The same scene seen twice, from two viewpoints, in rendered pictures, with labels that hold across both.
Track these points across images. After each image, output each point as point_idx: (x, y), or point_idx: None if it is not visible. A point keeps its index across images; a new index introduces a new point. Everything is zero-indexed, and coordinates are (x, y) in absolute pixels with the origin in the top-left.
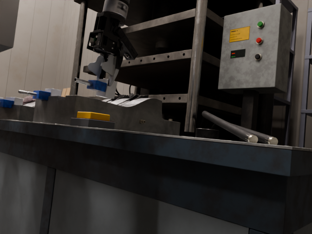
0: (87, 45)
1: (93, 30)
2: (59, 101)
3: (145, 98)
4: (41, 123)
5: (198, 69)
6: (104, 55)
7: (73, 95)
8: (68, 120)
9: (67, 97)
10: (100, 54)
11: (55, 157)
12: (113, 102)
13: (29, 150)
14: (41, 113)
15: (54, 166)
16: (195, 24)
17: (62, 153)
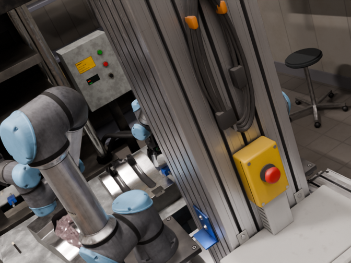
0: (155, 155)
1: (155, 145)
2: (159, 196)
3: (138, 156)
4: (179, 209)
5: None
6: (152, 153)
7: (172, 184)
8: (176, 197)
9: (166, 189)
10: (148, 154)
11: (184, 217)
12: (124, 176)
13: None
14: None
15: (185, 221)
16: (58, 77)
17: (188, 211)
